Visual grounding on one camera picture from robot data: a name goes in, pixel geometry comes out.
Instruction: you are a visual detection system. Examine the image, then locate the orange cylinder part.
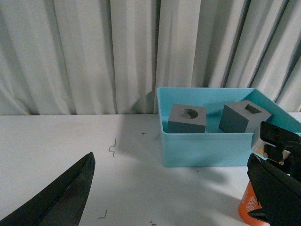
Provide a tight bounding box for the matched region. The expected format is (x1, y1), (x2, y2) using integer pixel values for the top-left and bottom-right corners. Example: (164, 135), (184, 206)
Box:
(238, 182), (265, 226)

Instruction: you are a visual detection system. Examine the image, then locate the white pleated curtain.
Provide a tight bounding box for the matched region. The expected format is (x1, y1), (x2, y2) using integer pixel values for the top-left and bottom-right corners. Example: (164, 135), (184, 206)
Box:
(0, 0), (301, 115)

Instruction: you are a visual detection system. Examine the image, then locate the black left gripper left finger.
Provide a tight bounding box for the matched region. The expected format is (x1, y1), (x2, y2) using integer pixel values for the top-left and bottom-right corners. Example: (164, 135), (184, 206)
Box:
(0, 152), (95, 226)

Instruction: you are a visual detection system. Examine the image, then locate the gray cube with square hole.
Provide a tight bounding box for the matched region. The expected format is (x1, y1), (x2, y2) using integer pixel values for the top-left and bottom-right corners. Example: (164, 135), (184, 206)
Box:
(219, 100), (272, 133)

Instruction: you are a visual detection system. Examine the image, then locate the gray cube with round hole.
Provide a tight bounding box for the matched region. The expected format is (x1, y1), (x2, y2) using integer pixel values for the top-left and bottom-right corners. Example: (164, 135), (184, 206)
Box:
(167, 104), (206, 133)

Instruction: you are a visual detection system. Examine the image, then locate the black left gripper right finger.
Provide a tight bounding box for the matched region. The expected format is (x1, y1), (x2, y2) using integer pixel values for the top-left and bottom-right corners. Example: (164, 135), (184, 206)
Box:
(247, 154), (301, 226)

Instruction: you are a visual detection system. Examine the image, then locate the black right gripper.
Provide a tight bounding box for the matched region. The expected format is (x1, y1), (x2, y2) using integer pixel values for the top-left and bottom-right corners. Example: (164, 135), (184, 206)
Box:
(251, 121), (301, 181)

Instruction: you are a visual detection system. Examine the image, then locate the blue plastic box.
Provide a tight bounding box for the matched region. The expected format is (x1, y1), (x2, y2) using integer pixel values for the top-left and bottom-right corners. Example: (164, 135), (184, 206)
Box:
(157, 87), (301, 167)

